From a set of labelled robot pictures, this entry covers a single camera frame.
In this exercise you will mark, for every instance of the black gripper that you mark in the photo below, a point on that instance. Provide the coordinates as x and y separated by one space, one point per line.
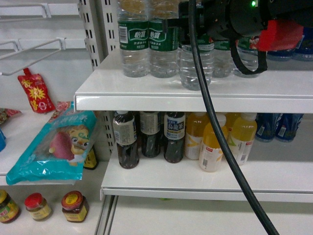
234 19

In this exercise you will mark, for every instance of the water bottle shelf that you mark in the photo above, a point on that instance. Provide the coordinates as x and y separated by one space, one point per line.
247 50
163 46
132 16
223 63

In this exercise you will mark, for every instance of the blue sports drink bottle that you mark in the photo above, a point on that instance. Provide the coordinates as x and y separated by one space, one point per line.
280 55
304 52

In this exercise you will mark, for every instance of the white shelf board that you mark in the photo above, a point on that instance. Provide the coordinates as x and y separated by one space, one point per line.
286 87
275 171

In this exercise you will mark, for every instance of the white slotted shelf upright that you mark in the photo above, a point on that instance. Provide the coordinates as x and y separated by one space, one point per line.
100 22

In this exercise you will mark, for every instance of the back orange juice bottle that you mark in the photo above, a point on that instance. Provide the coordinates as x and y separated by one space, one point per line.
196 124

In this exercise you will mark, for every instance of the orange juice bottle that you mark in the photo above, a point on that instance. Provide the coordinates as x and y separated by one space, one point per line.
196 124
242 136
211 153

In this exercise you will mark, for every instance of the lower blue drink bottle left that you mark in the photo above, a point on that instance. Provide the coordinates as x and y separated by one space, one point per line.
266 126

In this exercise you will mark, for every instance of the right orange juice bottle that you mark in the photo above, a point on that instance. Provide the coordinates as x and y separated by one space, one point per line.
242 136

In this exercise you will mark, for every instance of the oolong tea bottle blue label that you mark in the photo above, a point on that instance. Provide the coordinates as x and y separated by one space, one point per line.
174 132

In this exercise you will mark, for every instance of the lower blue drink bottle right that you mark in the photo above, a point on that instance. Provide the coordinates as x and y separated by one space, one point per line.
287 127

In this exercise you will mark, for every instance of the dark tea bottle middle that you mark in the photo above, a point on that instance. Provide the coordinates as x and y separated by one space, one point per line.
150 133

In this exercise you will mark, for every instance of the dark tea bottle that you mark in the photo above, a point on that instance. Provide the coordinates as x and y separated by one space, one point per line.
150 133
124 129

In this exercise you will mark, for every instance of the front orange juice bottle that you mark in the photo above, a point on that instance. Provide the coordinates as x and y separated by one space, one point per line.
211 153

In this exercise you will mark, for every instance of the dark tea bottle left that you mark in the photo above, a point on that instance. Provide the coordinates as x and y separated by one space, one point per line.
124 129

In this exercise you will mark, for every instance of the dark soy sauce bottle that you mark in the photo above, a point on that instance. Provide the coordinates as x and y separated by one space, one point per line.
91 162

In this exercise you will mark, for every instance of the red sauce pouch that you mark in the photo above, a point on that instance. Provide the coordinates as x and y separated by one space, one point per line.
36 91

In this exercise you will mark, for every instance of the teal snack bag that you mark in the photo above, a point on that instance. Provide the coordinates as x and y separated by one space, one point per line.
59 150

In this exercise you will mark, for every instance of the chili sauce jar red lid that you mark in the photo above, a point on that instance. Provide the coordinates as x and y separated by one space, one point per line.
75 207

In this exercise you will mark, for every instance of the red snack packet left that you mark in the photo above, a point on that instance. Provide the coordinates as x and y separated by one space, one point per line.
6 114

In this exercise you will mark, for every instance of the red cap sauce jar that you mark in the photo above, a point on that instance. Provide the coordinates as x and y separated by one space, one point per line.
38 207

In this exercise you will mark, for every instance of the yellow lid jar left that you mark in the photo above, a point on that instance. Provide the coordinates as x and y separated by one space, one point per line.
9 209

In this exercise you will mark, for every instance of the red camera mount block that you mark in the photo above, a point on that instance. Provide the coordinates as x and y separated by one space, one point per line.
280 35

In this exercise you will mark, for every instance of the white wire hook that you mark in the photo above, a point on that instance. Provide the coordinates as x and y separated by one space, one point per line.
33 55

